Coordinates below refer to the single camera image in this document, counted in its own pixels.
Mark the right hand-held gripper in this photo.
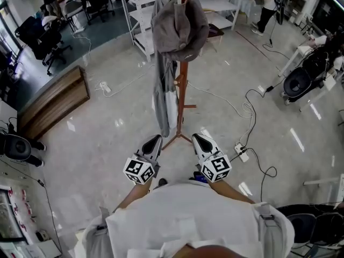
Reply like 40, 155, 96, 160
191, 133, 232, 184

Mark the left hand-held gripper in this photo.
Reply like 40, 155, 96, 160
123, 134, 163, 185

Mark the brown wooden coat rack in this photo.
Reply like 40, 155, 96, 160
161, 0, 198, 152

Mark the grey cap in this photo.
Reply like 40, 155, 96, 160
152, 0, 210, 62

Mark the person's left forearm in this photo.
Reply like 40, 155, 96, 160
115, 180, 151, 211

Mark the person's right forearm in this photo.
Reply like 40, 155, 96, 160
209, 180, 256, 205

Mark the black tablet with blue screen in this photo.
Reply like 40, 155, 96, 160
192, 170, 207, 182

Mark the white hanging cloth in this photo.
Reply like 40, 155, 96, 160
164, 90, 178, 130

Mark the grey hanging garment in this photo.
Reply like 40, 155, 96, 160
150, 0, 180, 138

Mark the person's white shirt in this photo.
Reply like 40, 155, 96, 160
74, 181, 296, 258

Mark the wooden chair with dark seat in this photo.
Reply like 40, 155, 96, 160
200, 8, 225, 56

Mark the black round case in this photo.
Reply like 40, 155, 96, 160
276, 203, 344, 248

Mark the table with white cloth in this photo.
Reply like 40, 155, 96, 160
236, 0, 256, 17

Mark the black office chair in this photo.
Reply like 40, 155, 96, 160
15, 16, 73, 76

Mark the white counter with display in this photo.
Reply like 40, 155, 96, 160
0, 184, 62, 258

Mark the white floor cable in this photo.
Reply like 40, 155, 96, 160
187, 81, 256, 145

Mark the black floor cable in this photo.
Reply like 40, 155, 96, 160
228, 84, 285, 204

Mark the black cable with adapter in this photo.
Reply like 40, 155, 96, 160
0, 157, 64, 255

